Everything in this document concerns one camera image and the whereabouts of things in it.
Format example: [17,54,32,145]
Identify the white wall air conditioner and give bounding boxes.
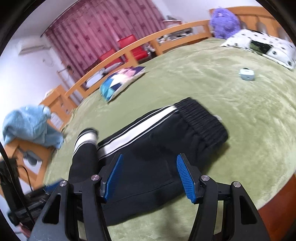
[16,38,51,55]

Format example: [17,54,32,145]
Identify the wooden bed frame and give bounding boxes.
[0,5,296,241]

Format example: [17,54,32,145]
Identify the purple fluffy plush toy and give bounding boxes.
[210,8,241,39]

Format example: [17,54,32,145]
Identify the white black-dotted pillow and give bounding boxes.
[221,29,295,70]

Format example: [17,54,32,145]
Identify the black tablet on pillow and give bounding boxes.
[249,40,272,54]

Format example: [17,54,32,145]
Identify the light blue fluffy blanket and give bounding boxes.
[2,104,64,149]

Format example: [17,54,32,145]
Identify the small light blue box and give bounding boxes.
[239,68,255,81]

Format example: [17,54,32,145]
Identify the maroon patterned curtain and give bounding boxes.
[44,1,165,81]

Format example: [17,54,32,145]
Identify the wooden bedside table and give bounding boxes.
[41,85,78,131]

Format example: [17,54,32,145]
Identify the green bed blanket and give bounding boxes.
[43,37,296,241]

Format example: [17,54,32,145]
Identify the black pants with white stripe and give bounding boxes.
[68,97,228,225]

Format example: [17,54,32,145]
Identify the colourful geometric cushion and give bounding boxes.
[99,66,145,102]

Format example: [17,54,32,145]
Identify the red chair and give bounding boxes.
[98,34,150,70]

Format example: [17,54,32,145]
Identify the black cable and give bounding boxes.
[0,141,38,227]

